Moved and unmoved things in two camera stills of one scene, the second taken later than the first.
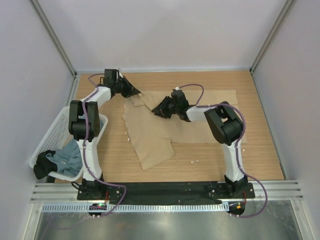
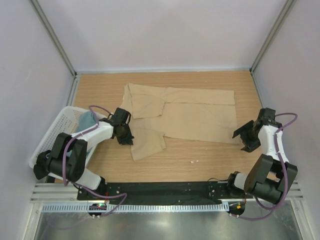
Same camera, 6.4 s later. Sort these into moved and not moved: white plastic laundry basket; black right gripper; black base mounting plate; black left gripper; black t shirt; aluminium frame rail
Moved: black left gripper; black right gripper
Not moved: white plastic laundry basket; black t shirt; black base mounting plate; aluminium frame rail
